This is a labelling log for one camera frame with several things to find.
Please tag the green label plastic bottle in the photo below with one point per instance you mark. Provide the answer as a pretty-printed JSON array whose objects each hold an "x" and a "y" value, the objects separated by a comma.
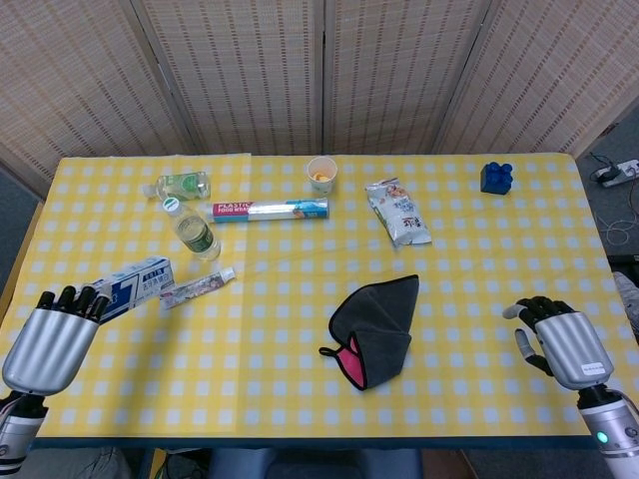
[{"x": 197, "y": 234}]

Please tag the white toothpaste tube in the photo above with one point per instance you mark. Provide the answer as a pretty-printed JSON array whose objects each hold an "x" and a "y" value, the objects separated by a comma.
[{"x": 197, "y": 288}]

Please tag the small clear plastic bottle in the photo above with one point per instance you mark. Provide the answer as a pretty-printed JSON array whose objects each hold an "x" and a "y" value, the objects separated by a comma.
[{"x": 182, "y": 184}]

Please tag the plastic wrap box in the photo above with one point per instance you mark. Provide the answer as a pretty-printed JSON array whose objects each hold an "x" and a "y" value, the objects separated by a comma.
[{"x": 269, "y": 209}]

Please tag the yellow white checked tablecloth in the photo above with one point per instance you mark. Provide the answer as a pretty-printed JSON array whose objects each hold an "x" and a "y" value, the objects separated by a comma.
[{"x": 279, "y": 299}]

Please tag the blue toy building block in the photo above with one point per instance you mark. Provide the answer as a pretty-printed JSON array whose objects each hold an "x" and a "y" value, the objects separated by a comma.
[{"x": 496, "y": 179}]

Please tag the grey pink towel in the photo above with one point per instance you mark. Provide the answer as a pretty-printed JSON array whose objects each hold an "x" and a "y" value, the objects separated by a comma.
[{"x": 379, "y": 324}]

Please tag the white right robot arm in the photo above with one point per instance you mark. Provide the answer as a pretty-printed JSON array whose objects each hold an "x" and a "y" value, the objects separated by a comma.
[{"x": 611, "y": 429}]

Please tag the white snack bag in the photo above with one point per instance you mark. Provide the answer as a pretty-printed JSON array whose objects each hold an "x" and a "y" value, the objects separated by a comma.
[{"x": 399, "y": 214}]

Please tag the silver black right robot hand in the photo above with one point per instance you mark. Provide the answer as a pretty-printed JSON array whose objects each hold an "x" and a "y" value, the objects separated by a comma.
[{"x": 574, "y": 349}]

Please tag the blue white toothpaste box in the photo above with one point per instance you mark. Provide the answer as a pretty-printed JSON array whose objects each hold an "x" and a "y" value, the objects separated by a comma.
[{"x": 140, "y": 284}]

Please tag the white paper cup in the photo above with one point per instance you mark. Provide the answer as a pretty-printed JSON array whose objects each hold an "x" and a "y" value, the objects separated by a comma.
[{"x": 322, "y": 182}]

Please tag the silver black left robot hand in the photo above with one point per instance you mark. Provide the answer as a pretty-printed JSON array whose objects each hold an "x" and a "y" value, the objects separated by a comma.
[{"x": 47, "y": 349}]

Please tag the woven folding screen panel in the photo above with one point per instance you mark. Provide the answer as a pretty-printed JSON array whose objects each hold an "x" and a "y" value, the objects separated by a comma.
[
  {"x": 549, "y": 75},
  {"x": 60, "y": 75},
  {"x": 239, "y": 75},
  {"x": 394, "y": 75}
]

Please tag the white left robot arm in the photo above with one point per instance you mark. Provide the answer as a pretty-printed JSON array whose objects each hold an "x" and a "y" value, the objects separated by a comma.
[{"x": 17, "y": 434}]

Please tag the white power strip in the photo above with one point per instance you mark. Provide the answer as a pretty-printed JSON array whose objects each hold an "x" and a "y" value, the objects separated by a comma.
[{"x": 621, "y": 172}]

